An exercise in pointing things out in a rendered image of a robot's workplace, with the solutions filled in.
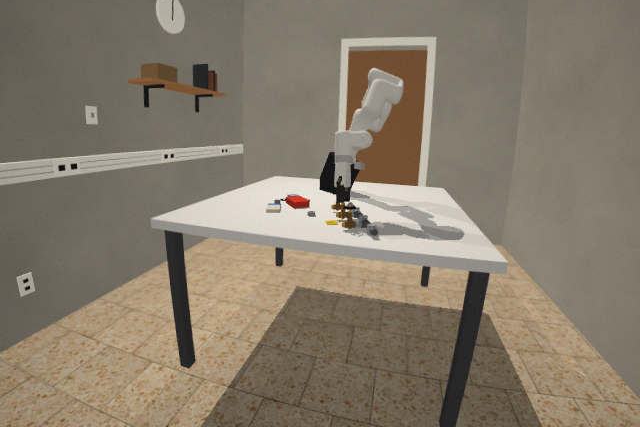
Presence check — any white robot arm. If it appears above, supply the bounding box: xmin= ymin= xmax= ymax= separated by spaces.
xmin=335 ymin=68 xmax=403 ymax=170

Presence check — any red rectangular block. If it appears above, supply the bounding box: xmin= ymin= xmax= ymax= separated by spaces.
xmin=286 ymin=196 xmax=309 ymax=208

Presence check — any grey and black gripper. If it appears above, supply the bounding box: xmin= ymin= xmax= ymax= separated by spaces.
xmin=334 ymin=162 xmax=353 ymax=203

